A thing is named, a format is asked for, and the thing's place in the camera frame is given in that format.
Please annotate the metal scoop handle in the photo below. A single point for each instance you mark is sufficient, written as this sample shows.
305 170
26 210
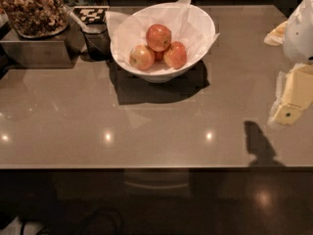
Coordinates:
83 26

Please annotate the white paper liner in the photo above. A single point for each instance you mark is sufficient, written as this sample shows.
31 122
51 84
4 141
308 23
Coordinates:
130 33

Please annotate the white bowl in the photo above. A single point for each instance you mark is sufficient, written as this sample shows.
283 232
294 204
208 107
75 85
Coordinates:
163 75

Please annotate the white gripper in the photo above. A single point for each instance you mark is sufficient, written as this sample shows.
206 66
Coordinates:
299 33

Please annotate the left red-yellow apple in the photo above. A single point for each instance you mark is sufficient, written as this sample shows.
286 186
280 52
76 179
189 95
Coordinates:
142 57

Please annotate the red apple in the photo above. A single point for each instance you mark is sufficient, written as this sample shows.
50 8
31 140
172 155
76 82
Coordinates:
158 37
175 56

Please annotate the steel box stand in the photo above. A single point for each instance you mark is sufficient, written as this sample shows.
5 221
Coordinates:
57 52

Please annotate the black white marker tag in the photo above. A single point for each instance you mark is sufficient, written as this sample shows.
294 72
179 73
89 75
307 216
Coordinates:
91 14

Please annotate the dark glass cup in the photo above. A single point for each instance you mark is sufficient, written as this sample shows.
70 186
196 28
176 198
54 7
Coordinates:
98 42

